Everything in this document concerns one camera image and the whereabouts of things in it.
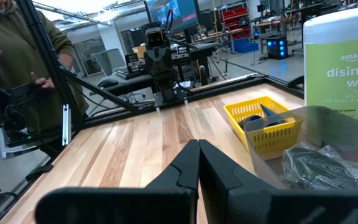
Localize dark blue toiletry tube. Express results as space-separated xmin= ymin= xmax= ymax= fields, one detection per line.
xmin=239 ymin=114 xmax=265 ymax=129
xmin=259 ymin=103 xmax=287 ymax=125

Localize black metal rig frame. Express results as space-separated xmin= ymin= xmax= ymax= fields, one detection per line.
xmin=0 ymin=0 xmax=306 ymax=224

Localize grey translucent plastic bin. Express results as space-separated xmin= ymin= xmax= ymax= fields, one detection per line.
xmin=243 ymin=105 xmax=358 ymax=191

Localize person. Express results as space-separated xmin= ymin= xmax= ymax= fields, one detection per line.
xmin=0 ymin=0 xmax=90 ymax=160

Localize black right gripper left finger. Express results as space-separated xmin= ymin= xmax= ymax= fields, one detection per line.
xmin=35 ymin=139 xmax=201 ymax=224

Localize blue crate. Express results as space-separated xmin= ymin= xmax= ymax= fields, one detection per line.
xmin=231 ymin=37 xmax=260 ymax=54

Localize computer tower blue lights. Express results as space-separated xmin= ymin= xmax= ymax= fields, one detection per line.
xmin=265 ymin=35 xmax=290 ymax=60

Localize silver aluminium bracket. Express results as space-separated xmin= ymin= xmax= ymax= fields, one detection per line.
xmin=61 ymin=103 xmax=72 ymax=147

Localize black desk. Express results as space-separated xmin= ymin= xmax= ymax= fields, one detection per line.
xmin=98 ymin=41 xmax=221 ymax=98

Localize red bin rack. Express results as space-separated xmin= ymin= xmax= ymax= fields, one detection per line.
xmin=220 ymin=6 xmax=250 ymax=40

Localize yellow plastic basket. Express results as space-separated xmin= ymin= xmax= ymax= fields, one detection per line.
xmin=223 ymin=95 xmax=305 ymax=161

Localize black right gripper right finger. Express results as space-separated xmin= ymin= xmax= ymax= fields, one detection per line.
xmin=199 ymin=139 xmax=358 ymax=224

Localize blue screen monitor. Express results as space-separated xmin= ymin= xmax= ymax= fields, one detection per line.
xmin=147 ymin=0 xmax=200 ymax=33

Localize white green wipes canister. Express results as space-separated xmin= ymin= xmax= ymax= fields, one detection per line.
xmin=302 ymin=4 xmax=358 ymax=126

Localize dark round disc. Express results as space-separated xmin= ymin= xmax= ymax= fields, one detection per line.
xmin=280 ymin=142 xmax=358 ymax=191

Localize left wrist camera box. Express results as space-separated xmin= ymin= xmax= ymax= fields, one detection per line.
xmin=144 ymin=27 xmax=165 ymax=50

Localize black teleoperation device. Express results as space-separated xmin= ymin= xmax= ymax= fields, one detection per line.
xmin=0 ymin=82 xmax=63 ymax=158

